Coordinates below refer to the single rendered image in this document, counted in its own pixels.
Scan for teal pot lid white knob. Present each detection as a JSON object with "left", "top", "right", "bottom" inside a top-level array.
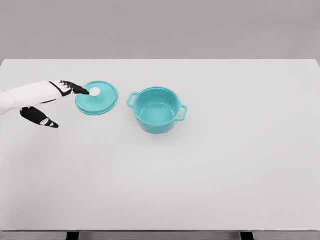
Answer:
[{"left": 75, "top": 80, "right": 119, "bottom": 116}]

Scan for teal pot with two handles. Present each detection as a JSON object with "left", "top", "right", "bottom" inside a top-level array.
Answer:
[{"left": 126, "top": 86, "right": 189, "bottom": 135}]

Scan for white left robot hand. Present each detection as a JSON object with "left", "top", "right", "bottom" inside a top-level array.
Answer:
[{"left": 11, "top": 80, "right": 90, "bottom": 129}]

